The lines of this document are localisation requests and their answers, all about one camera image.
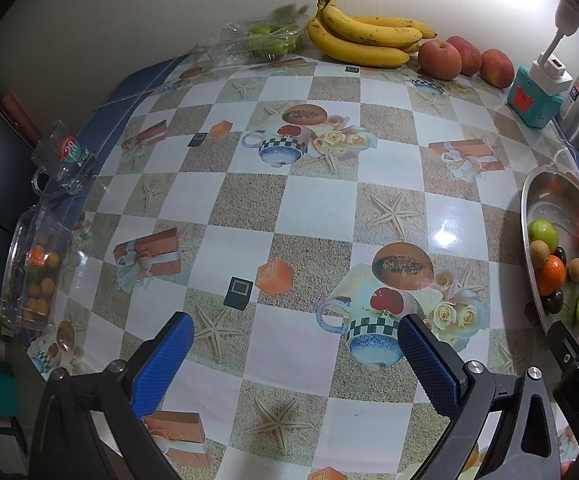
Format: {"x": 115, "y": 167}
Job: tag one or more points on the pile of kumquats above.
{"x": 47, "y": 286}

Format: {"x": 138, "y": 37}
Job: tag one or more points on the teal container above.
{"x": 2, "y": 390}

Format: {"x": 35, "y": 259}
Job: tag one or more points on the clear plastic container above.
{"x": 17, "y": 260}

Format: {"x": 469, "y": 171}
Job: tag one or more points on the brown wooden rail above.
{"x": 19, "y": 115}

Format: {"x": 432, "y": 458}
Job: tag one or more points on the round green jujube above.
{"x": 543, "y": 232}

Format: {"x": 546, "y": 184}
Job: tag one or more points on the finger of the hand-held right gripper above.
{"x": 564, "y": 345}

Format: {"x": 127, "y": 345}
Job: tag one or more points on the white gooseneck lamp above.
{"x": 567, "y": 17}

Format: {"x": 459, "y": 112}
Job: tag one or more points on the brown longan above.
{"x": 538, "y": 251}
{"x": 577, "y": 269}

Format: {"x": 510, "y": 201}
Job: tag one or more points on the dark plum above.
{"x": 561, "y": 255}
{"x": 552, "y": 302}

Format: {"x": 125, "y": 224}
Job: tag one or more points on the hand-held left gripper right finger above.
{"x": 429, "y": 365}

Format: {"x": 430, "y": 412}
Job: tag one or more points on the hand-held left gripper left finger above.
{"x": 162, "y": 365}

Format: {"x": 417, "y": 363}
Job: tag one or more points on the glass mug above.
{"x": 69, "y": 152}

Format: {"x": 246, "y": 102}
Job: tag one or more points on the tangerine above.
{"x": 552, "y": 275}

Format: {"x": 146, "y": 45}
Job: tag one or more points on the printed checkered tablecloth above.
{"x": 319, "y": 195}

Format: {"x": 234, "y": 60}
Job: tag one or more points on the yellow banana bunch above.
{"x": 364, "y": 50}

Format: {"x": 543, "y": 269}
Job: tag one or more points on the clear plastic clamshell box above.
{"x": 224, "y": 47}

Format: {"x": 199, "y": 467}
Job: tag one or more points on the pile of green jujubes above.
{"x": 274, "y": 47}

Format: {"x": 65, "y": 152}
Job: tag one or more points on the red apple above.
{"x": 469, "y": 52}
{"x": 497, "y": 66}
{"x": 439, "y": 60}

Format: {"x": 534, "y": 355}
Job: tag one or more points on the white power adapter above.
{"x": 552, "y": 77}

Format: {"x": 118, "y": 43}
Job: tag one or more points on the teal toy box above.
{"x": 527, "y": 100}

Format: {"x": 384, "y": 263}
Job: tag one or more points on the stainless steel basin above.
{"x": 544, "y": 195}

